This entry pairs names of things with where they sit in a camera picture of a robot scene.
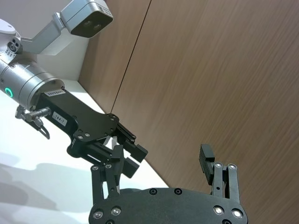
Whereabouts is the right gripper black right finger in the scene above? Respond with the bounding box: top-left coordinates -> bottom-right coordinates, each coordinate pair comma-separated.
199,144 -> 242,204

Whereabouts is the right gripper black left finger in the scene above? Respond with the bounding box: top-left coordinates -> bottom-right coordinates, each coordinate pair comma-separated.
90,144 -> 124,207

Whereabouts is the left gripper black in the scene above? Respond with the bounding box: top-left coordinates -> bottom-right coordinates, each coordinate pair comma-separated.
36,88 -> 149,179

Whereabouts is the thin dark cable silver plug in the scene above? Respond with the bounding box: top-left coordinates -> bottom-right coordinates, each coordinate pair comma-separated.
15,106 -> 51,140

